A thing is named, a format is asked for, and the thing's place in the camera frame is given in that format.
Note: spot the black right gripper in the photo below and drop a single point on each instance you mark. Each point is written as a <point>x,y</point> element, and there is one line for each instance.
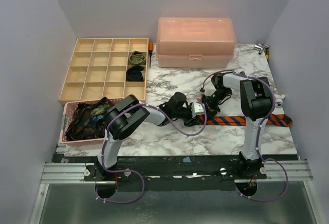
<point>208,105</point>

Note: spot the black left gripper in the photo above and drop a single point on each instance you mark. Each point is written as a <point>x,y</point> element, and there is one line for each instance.
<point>191,120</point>

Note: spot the pink plastic storage box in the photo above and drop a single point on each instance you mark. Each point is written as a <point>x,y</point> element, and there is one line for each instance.
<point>190,42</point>

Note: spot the orange navy striped tie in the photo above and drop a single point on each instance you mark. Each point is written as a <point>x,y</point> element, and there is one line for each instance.
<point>280,120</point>

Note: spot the pink plastic basket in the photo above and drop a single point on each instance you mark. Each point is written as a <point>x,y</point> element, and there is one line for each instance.
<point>69,109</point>

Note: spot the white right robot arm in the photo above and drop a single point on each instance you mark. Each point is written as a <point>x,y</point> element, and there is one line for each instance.
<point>257,103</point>

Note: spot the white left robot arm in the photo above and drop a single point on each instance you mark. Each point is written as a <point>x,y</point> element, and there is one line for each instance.
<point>127,115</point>

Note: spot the pile of patterned ties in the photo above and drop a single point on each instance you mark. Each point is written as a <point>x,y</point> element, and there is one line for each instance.
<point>88,121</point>

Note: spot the rolled black tie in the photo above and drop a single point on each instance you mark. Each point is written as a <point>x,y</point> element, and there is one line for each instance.
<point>134,74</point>

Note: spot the white plastic fitting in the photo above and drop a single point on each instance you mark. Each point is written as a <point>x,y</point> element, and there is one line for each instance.
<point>279,100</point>

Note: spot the silver socket tool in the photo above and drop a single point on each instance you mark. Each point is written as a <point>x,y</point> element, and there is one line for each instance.
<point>261,48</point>

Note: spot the rolled green tie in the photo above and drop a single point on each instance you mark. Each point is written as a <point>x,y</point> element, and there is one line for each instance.
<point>137,58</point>

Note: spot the yellow black tool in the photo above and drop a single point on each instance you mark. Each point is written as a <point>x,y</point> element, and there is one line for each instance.
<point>267,53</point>

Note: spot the wooden compartment tray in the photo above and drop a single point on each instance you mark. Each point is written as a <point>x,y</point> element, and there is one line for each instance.
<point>98,68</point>

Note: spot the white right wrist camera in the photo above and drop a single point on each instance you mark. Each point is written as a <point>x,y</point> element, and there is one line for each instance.
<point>208,90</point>

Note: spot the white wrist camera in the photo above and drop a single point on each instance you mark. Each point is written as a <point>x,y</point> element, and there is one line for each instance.
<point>208,90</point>
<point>197,109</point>

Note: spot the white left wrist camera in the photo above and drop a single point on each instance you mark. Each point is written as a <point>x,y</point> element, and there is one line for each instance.
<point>197,109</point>

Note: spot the orange handled screwdriver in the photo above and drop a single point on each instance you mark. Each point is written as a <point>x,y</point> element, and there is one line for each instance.
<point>150,52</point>

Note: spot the black mounting rail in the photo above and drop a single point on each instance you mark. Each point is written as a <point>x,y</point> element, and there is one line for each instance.
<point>173,173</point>

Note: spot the aluminium extrusion frame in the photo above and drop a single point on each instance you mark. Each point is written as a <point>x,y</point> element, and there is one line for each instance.
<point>62,199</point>

